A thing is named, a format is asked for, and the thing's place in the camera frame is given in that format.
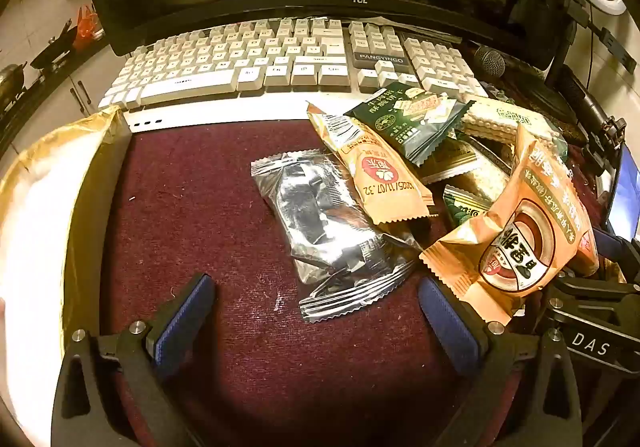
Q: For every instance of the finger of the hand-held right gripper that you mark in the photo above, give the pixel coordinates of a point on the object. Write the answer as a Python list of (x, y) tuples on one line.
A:
[(617, 247)]

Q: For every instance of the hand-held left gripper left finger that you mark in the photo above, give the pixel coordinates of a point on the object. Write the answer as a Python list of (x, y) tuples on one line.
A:
[(185, 322)]

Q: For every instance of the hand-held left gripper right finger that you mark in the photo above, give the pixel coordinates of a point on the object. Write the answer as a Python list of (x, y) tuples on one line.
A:
[(450, 327)]

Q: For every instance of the orange round-logo snack packet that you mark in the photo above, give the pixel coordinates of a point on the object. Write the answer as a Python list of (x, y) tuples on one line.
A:
[(525, 227)]

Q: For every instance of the small green snack packet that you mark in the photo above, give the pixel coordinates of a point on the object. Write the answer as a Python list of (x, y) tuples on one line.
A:
[(465, 212)]

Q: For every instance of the clear green-trim cracker packet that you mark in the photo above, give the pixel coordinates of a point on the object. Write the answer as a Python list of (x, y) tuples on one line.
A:
[(465, 172)]

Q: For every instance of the orange clover-print snack packet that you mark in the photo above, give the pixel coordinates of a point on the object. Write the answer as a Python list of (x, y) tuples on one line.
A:
[(380, 172)]

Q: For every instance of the cream wafer packet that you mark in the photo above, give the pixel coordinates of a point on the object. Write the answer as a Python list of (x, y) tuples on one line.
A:
[(495, 122)]

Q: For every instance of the gold cardboard box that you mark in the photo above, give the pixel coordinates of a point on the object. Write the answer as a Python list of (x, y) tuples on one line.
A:
[(40, 207)]

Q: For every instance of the dark green snack packet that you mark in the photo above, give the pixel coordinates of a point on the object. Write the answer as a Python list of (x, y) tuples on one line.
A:
[(400, 122)]

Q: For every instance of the phone with lit screen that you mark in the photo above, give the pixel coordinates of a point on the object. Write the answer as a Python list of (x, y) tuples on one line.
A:
[(627, 192)]

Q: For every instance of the dark red table cloth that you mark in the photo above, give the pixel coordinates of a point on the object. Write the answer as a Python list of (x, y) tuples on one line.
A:
[(200, 207)]

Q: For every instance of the black microphone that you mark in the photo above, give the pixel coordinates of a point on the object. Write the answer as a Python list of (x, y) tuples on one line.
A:
[(490, 61)]

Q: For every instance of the white kitchen base cabinets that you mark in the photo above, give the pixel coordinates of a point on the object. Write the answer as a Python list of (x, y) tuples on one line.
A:
[(55, 112)]

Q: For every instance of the white and grey keyboard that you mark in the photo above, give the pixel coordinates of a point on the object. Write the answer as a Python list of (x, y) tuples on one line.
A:
[(225, 72)]

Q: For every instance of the steel wok with lid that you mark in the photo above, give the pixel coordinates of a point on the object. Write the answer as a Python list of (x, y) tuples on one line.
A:
[(10, 77)]

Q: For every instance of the black frying pan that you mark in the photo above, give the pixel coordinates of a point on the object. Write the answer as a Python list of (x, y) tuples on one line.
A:
[(50, 52)]

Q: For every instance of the orange plastic bag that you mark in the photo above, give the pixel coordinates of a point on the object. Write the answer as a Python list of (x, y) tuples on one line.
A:
[(86, 27)]

